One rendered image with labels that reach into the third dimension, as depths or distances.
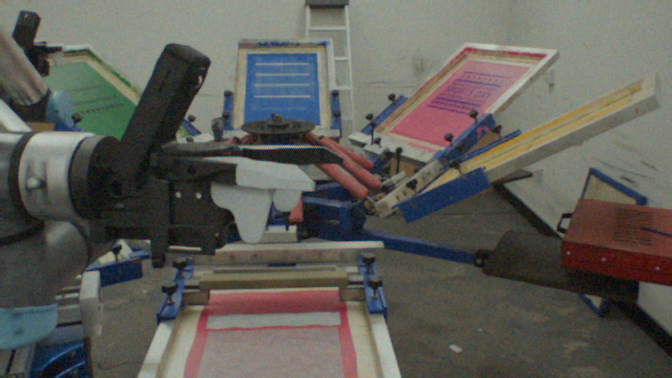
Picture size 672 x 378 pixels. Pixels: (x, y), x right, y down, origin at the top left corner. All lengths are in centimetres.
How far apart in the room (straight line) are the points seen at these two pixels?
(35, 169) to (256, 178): 19
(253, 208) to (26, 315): 26
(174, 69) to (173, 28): 533
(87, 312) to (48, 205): 86
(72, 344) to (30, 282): 81
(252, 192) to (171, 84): 11
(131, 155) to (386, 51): 534
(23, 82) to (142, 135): 99
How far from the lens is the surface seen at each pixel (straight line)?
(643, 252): 198
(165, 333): 166
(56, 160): 53
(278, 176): 42
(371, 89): 582
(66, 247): 65
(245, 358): 159
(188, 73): 49
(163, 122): 50
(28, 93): 150
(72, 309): 139
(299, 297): 185
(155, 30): 585
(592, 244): 198
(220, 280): 173
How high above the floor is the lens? 180
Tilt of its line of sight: 18 degrees down
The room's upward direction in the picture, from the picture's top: straight up
